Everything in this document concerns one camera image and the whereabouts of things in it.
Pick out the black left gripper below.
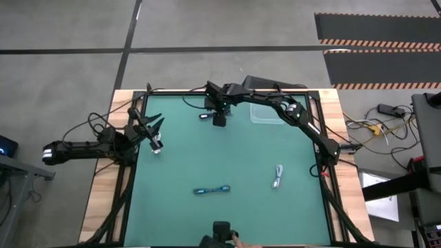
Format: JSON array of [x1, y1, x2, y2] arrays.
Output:
[[124, 112, 166, 144]]

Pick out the blue USB-C cable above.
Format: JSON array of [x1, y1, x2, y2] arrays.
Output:
[[192, 185, 232, 196]]

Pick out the white USB-C cable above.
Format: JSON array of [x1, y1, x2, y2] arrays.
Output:
[[271, 164, 284, 190]]

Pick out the flat black box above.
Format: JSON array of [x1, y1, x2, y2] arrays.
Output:
[[240, 74, 308, 91]]

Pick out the clear plastic container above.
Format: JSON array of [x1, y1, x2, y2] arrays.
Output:
[[249, 103, 287, 125]]

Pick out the green table mat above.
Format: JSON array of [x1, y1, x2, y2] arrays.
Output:
[[123, 94, 332, 247]]

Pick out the grey desk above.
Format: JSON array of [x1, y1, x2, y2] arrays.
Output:
[[0, 154, 56, 248]]

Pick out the person's hand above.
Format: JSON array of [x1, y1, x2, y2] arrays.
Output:
[[231, 232, 263, 248]]

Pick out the dark screen device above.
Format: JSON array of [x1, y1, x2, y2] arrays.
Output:
[[0, 134, 19, 158]]

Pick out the black hazard-striped floor mat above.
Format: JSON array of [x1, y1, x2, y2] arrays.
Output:
[[322, 49, 441, 90], [314, 12, 441, 50]]

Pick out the black power brick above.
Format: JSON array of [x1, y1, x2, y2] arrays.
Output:
[[377, 103, 407, 118]]

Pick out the black beam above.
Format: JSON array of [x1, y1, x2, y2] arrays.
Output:
[[361, 168, 431, 203]]

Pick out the white paper sheet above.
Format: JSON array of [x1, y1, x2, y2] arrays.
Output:
[[358, 171, 400, 223]]

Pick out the grey machine cabinet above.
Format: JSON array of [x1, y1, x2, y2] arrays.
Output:
[[411, 92, 441, 194]]

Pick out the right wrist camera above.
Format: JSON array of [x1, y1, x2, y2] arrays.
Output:
[[212, 112, 227, 127]]

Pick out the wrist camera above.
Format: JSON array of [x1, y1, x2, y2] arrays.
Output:
[[212, 112, 227, 127], [147, 132, 164, 155]]

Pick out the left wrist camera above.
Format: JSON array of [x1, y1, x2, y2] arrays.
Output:
[[147, 132, 164, 155]]

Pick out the black aluminium table frame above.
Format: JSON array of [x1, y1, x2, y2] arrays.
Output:
[[79, 90, 376, 248]]

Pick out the yellow cable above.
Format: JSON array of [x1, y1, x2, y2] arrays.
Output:
[[344, 115, 418, 145]]

